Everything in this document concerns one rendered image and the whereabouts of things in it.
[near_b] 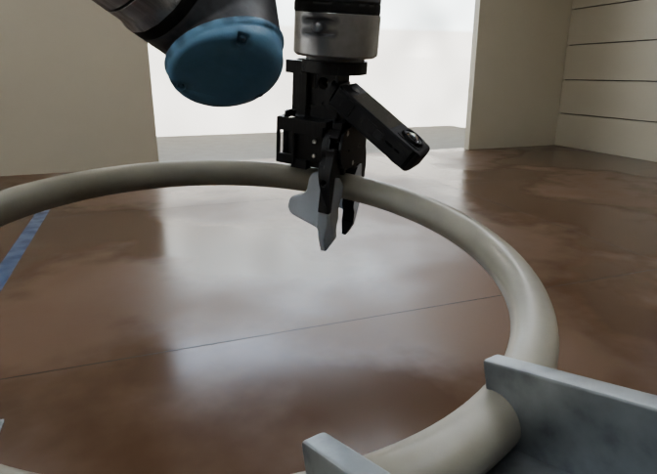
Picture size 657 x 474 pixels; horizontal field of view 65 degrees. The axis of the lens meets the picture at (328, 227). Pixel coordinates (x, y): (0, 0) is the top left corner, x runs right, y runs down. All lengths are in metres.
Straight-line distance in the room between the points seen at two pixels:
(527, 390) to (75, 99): 6.44
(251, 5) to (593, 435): 0.35
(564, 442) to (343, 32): 0.41
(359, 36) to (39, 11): 6.18
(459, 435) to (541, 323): 0.12
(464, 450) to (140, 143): 6.43
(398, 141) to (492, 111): 7.71
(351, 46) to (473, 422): 0.39
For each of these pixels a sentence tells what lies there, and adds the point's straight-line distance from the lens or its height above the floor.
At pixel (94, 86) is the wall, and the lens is 6.57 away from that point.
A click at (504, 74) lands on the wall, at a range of 8.32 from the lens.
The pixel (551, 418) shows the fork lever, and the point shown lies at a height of 0.94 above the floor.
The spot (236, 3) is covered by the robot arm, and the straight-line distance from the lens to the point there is 0.41.
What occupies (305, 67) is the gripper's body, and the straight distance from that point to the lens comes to 0.57.
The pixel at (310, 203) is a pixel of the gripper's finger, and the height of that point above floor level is 0.95.
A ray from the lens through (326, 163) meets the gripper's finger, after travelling 0.55.
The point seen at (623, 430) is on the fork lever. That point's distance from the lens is 0.26.
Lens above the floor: 1.10
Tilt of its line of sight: 17 degrees down
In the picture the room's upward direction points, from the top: straight up
